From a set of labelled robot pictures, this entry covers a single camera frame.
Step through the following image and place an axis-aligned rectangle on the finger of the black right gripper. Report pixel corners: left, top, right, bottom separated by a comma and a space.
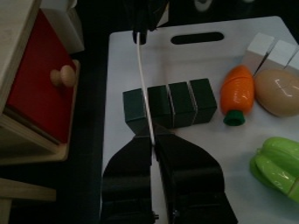
152, 0, 172, 32
132, 0, 150, 46

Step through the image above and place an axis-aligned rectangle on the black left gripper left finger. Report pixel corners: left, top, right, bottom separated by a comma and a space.
98, 135, 157, 224

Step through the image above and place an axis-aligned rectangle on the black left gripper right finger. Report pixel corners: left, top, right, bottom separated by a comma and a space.
153, 124, 238, 224

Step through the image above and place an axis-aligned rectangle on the white cable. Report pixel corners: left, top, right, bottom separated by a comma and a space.
134, 31, 157, 156

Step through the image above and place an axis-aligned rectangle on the dark green sushi piece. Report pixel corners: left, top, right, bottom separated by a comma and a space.
121, 87, 152, 137
188, 78, 218, 125
166, 81, 197, 129
145, 84, 173, 130

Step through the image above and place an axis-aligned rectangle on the white cutting board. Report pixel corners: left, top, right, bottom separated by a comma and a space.
100, 15, 299, 224

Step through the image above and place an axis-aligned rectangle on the green toy bell pepper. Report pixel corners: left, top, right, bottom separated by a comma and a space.
248, 136, 299, 205

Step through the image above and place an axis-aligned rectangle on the white toy block slice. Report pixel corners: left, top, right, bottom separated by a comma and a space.
240, 31, 276, 77
256, 39, 299, 74

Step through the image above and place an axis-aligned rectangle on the orange toy carrot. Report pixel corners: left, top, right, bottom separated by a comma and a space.
218, 64, 257, 127

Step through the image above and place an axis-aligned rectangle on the wooden drawer box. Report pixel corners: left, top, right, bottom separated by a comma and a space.
0, 0, 81, 166

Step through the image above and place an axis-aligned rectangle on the red drawer with wooden knob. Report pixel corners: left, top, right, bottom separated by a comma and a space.
4, 10, 78, 144

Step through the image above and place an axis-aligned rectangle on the brown toy egg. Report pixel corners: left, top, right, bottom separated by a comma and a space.
252, 67, 299, 118

